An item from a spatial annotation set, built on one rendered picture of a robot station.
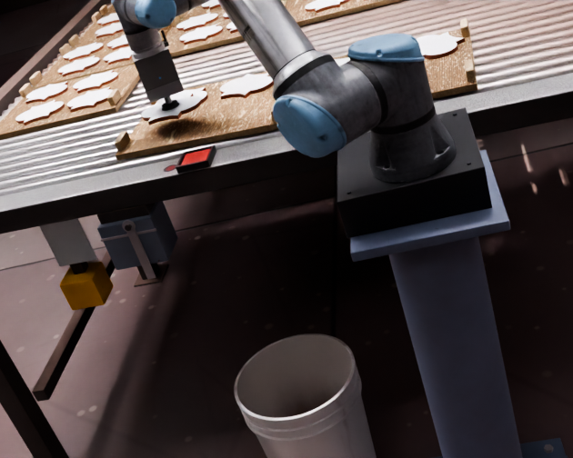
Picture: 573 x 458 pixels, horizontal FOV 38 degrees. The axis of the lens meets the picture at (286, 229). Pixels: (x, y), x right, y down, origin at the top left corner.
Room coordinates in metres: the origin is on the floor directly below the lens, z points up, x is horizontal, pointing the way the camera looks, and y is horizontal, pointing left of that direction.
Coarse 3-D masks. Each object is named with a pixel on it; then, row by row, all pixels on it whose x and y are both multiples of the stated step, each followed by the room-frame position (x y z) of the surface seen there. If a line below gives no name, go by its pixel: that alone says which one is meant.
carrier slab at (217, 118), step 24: (264, 72) 2.06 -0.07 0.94; (216, 96) 2.00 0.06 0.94; (264, 96) 1.89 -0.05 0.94; (168, 120) 1.95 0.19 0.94; (192, 120) 1.89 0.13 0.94; (216, 120) 1.84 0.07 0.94; (240, 120) 1.79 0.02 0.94; (264, 120) 1.74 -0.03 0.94; (144, 144) 1.84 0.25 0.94; (168, 144) 1.79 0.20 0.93; (192, 144) 1.77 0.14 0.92
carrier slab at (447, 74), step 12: (456, 36) 1.86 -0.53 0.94; (468, 36) 1.84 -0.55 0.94; (468, 48) 1.76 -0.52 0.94; (432, 60) 1.77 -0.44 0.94; (444, 60) 1.74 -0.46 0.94; (456, 60) 1.72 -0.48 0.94; (432, 72) 1.70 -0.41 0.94; (444, 72) 1.68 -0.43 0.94; (456, 72) 1.66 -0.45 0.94; (432, 84) 1.64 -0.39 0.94; (444, 84) 1.62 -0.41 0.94; (456, 84) 1.60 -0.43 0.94; (468, 84) 1.57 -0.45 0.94; (432, 96) 1.59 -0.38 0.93
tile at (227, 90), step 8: (232, 80) 2.05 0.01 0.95; (240, 80) 2.03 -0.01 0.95; (248, 80) 2.01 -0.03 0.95; (256, 80) 1.99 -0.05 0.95; (264, 80) 1.97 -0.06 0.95; (272, 80) 1.95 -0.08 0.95; (224, 88) 2.01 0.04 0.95; (232, 88) 1.99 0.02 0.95; (240, 88) 1.97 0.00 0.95; (248, 88) 1.95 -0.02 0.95; (256, 88) 1.93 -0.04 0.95; (264, 88) 1.93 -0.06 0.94; (224, 96) 1.96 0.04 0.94; (232, 96) 1.96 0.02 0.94; (240, 96) 1.94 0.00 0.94
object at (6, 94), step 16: (96, 0) 3.60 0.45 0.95; (80, 16) 3.39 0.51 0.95; (64, 32) 3.22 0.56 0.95; (48, 48) 3.04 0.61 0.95; (32, 64) 2.89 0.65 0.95; (48, 64) 2.96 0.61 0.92; (16, 80) 2.75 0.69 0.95; (0, 96) 2.61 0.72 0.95; (16, 96) 2.68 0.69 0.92; (0, 112) 2.55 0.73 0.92
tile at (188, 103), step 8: (184, 96) 1.92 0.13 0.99; (192, 96) 1.90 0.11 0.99; (160, 104) 1.92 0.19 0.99; (184, 104) 1.87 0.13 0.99; (192, 104) 1.85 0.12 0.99; (200, 104) 1.85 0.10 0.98; (144, 112) 1.90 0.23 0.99; (152, 112) 1.89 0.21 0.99; (160, 112) 1.87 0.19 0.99; (168, 112) 1.85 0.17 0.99; (176, 112) 1.83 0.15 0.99; (184, 112) 1.83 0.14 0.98; (144, 120) 1.88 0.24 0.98; (152, 120) 1.83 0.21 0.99; (160, 120) 1.83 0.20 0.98
